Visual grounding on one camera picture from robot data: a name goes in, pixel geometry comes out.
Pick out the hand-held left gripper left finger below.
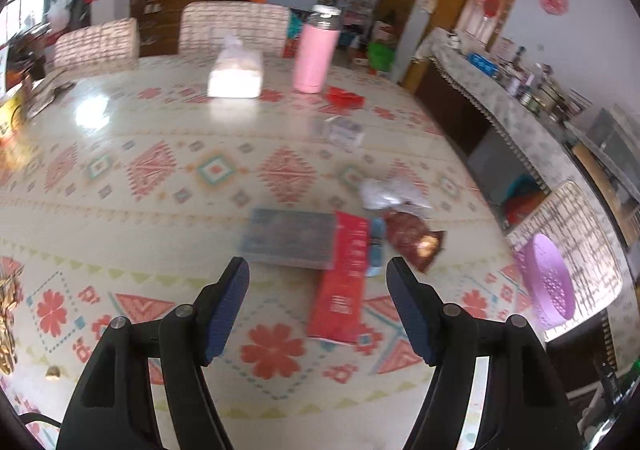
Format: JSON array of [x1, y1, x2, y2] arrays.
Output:
[[56, 256, 251, 450]]

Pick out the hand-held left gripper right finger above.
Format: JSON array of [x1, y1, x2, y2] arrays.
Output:
[[386, 256, 583, 450]]

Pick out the blue printed box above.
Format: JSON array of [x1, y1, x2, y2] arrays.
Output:
[[367, 217, 388, 278]]

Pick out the red cigarette carton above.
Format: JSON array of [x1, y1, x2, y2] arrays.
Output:
[[306, 211, 373, 346]]

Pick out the brown snack wrapper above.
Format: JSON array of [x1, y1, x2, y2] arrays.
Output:
[[382, 207, 447, 275]]

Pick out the grey box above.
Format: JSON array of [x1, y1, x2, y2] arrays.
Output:
[[240, 207, 337, 271]]

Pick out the clear plastic bag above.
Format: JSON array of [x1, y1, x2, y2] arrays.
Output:
[[359, 177, 435, 217]]

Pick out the purple plastic basket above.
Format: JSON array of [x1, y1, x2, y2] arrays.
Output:
[[515, 233, 576, 331]]

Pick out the white medicine box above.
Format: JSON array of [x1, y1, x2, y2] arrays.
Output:
[[322, 115, 366, 151]]

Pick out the patterned chair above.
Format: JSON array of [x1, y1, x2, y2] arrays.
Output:
[[505, 180, 626, 331], [177, 1, 292, 58], [52, 18, 141, 78]]

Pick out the sideboard with floral cloth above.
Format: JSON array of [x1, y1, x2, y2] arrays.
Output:
[[400, 28, 640, 251]]

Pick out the red crumpled wrapper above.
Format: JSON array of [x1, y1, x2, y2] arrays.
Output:
[[325, 86, 366, 108]]

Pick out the white tissue pack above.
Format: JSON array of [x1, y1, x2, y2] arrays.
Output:
[[206, 35, 264, 100]]

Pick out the blue tissue packet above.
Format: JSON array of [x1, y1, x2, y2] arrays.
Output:
[[467, 53, 501, 78]]

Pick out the green bag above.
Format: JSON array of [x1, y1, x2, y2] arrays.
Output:
[[367, 41, 396, 72]]

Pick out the pink thermos flask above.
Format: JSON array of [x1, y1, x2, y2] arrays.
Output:
[[292, 5, 343, 95]]

